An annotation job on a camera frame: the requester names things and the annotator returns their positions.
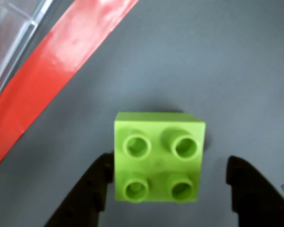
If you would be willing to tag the green lego block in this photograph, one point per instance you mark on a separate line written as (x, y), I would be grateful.
(158, 165)

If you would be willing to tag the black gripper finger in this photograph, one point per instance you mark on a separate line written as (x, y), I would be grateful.
(85, 201)
(258, 201)

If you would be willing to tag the red floor tape strip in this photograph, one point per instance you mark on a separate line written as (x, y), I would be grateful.
(61, 66)

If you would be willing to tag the transparent acrylic box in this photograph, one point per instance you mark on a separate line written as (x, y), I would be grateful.
(4, 19)

